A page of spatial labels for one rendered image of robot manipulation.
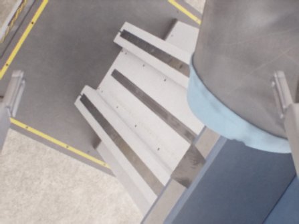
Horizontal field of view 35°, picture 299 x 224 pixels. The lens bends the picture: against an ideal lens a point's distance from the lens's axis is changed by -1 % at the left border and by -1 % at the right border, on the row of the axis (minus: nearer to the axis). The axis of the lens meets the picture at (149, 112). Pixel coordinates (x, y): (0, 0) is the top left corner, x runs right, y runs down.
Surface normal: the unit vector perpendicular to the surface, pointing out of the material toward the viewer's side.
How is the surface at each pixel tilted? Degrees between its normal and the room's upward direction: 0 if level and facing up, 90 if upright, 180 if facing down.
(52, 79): 0
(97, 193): 0
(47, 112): 0
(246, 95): 50
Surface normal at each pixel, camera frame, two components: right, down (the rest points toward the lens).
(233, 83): -0.59, 0.23
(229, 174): 0.38, 0.33
